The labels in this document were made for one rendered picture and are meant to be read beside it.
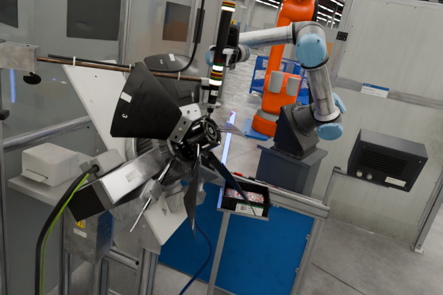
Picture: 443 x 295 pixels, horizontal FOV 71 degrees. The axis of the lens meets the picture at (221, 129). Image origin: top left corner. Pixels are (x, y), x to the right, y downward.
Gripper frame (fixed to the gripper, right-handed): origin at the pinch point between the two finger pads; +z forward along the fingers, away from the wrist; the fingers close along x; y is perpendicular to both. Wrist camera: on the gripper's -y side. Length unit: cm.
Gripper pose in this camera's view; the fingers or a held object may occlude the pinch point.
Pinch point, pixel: (217, 49)
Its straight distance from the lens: 111.3
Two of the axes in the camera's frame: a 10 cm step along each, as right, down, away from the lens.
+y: -1.9, 9.3, 3.2
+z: -3.3, 2.4, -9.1
